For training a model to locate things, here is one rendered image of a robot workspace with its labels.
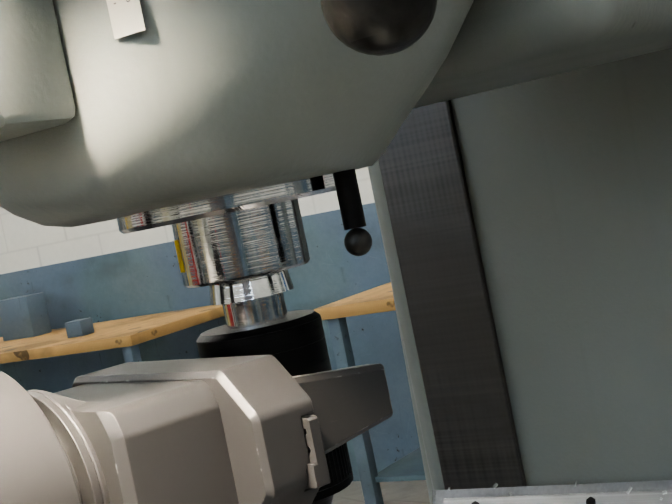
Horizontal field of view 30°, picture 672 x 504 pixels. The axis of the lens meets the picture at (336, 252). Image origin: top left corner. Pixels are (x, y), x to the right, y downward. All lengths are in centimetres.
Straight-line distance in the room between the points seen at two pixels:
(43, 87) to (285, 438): 13
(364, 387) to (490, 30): 16
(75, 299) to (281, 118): 607
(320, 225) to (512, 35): 496
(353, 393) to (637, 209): 37
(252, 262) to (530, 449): 44
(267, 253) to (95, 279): 589
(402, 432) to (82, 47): 512
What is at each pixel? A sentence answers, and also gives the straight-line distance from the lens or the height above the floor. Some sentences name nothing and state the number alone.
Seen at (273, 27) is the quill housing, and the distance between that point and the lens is 37.
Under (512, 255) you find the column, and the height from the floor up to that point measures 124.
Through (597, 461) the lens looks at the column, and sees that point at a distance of 83.
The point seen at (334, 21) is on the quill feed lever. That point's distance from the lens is 32.
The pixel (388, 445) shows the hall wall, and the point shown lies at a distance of 552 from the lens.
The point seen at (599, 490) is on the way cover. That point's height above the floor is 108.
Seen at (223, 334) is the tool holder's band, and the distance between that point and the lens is 45.
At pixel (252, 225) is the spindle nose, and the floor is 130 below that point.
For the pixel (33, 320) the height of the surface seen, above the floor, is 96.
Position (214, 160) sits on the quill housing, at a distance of 38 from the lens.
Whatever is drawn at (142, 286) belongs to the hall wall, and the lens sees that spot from 613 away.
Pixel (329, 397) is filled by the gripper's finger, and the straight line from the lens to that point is 45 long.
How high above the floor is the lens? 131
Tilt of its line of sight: 3 degrees down
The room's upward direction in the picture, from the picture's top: 12 degrees counter-clockwise
